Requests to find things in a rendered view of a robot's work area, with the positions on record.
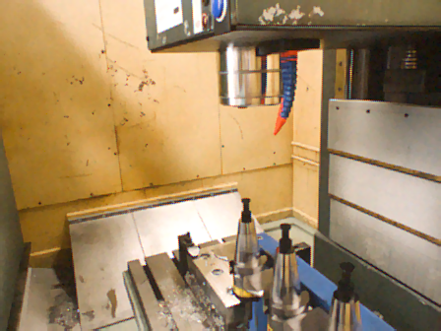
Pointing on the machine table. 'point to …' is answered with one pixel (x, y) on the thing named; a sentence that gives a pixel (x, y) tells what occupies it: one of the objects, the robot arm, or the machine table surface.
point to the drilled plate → (214, 288)
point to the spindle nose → (248, 77)
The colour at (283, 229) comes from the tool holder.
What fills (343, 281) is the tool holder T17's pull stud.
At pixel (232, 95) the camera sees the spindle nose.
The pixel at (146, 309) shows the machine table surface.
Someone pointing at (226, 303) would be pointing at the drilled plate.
